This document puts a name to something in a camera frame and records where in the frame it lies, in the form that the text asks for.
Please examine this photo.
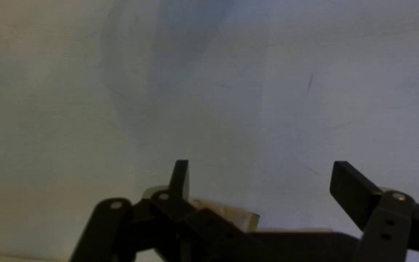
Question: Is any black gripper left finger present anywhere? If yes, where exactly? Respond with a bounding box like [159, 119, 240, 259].
[69, 158, 250, 262]

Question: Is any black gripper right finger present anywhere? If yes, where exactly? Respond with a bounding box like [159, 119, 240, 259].
[328, 158, 419, 262]

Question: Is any small beige block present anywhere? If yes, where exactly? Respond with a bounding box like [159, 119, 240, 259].
[189, 198, 261, 233]

